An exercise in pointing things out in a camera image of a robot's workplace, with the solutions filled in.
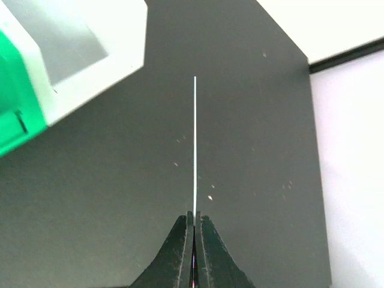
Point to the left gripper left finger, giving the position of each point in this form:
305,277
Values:
172,266

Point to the right black frame post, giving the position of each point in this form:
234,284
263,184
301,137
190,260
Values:
347,56

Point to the white translucent bin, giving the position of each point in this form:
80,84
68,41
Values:
75,50

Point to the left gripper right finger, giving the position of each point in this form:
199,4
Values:
214,266

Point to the green bin middle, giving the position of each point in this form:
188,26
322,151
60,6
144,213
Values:
21,115

